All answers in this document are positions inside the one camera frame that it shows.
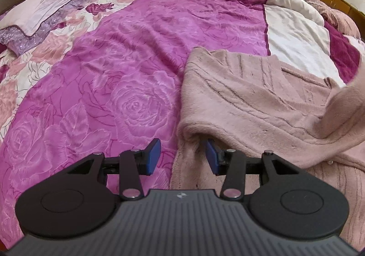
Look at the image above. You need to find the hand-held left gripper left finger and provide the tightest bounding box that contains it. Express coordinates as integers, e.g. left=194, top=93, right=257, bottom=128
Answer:
left=57, top=138, right=162, bottom=201

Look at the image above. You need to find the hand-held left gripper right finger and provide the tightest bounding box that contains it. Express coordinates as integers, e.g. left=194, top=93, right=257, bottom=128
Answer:
left=206, top=139, right=308, bottom=201

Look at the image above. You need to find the pink knit cardigan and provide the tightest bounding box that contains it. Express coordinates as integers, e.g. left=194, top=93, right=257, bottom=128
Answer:
left=170, top=48, right=365, bottom=246

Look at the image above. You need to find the purple floral quilt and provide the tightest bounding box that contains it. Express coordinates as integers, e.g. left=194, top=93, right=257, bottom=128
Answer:
left=0, top=0, right=365, bottom=249

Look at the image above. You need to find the lavender pillow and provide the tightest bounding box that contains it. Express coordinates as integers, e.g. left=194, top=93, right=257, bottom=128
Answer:
left=0, top=0, right=93, bottom=55

